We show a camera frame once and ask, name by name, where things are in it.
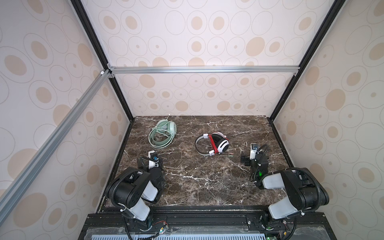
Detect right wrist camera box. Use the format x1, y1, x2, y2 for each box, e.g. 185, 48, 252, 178
250, 143, 260, 160

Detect white black headphones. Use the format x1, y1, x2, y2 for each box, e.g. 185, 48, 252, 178
195, 132, 230, 156

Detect horizontal aluminium frame bar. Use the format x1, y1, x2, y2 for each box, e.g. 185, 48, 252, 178
110, 66, 300, 74

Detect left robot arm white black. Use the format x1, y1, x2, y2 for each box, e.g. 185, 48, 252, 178
106, 153, 165, 225

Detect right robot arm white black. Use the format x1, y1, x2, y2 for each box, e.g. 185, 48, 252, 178
241, 152, 330, 220

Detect red headphone cable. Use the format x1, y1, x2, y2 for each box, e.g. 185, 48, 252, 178
208, 133, 235, 157

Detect left slanted aluminium frame bar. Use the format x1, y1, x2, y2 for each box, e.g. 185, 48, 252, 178
1, 70, 111, 224

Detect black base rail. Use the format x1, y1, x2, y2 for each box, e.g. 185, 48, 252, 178
79, 206, 336, 240

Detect mint green headphones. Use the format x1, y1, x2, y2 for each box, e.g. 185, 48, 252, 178
148, 119, 177, 149

